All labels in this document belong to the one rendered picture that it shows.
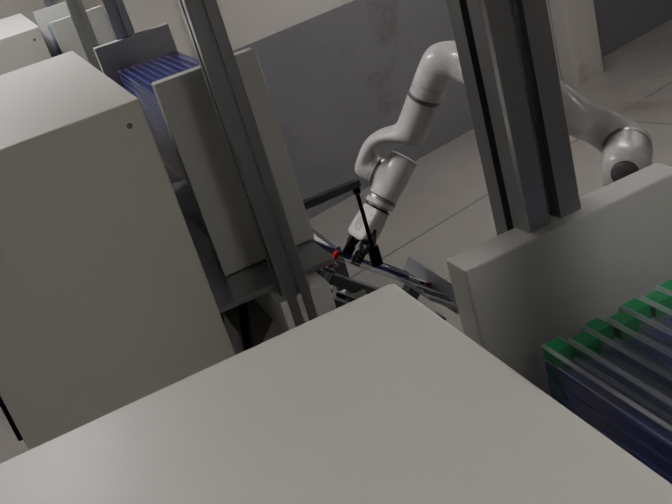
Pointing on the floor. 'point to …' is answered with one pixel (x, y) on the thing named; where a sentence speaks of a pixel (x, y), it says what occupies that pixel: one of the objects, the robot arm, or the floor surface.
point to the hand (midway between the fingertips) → (352, 256)
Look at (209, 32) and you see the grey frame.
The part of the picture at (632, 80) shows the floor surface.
